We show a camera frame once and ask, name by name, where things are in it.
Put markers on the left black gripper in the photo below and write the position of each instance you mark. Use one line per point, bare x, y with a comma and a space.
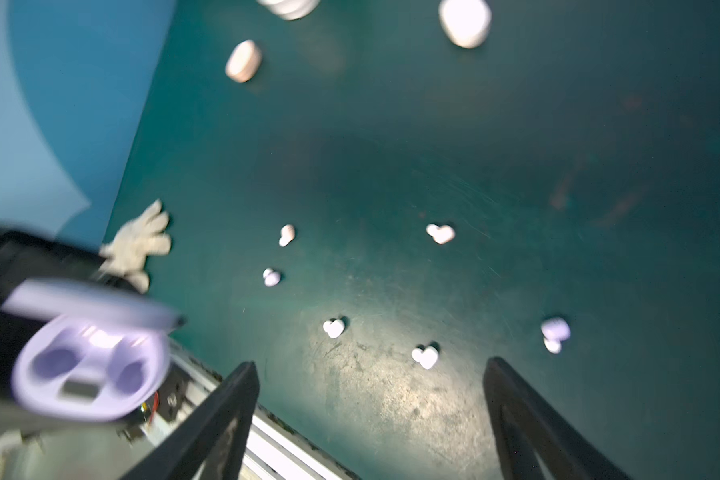
24, 256

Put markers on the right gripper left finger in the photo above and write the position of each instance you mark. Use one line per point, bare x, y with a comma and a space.
212, 440

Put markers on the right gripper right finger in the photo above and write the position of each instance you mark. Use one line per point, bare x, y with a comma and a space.
531, 437

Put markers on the purple earbud charging case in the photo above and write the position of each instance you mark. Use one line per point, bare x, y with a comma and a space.
100, 354

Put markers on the white earbud charging case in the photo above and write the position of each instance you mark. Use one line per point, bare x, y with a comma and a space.
466, 23

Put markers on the pink earbud charging case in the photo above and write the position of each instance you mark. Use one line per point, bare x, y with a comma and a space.
244, 61

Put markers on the white earbud bottom right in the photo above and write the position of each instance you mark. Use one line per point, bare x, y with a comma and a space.
426, 357

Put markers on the white earbud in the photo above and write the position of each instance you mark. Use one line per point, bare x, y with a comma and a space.
441, 234
334, 327
426, 357

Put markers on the white glove on table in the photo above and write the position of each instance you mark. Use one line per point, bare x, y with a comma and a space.
138, 239

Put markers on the white earbud bottom centre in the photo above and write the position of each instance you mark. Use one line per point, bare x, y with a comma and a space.
334, 327

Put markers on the white earbud upper right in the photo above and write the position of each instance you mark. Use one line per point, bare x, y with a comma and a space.
441, 234

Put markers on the pink earbud centre left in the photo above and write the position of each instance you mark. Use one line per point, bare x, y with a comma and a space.
287, 235

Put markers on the potted plant white pot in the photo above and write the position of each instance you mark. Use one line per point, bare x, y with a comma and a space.
290, 10

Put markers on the aluminium front rail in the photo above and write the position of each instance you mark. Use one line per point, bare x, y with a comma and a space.
105, 451

